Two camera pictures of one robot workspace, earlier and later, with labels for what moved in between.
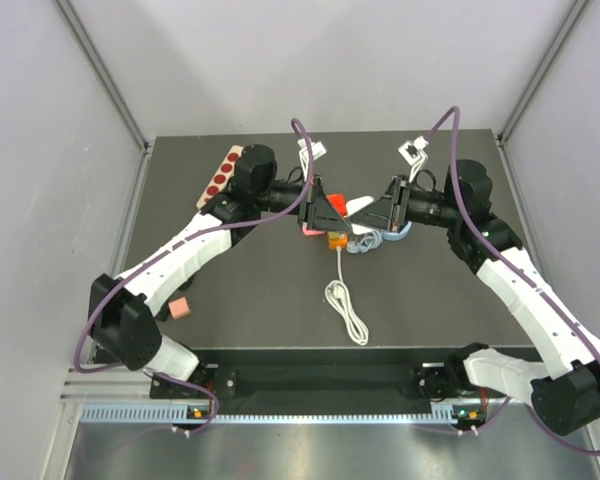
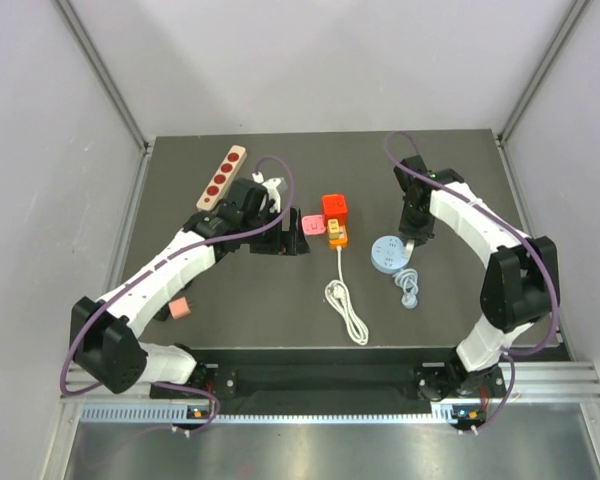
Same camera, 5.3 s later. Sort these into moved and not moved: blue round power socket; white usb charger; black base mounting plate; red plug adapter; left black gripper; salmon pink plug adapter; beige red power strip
Moved: left black gripper; white usb charger; blue round power socket
Not moved: red plug adapter; salmon pink plug adapter; black base mounting plate; beige red power strip
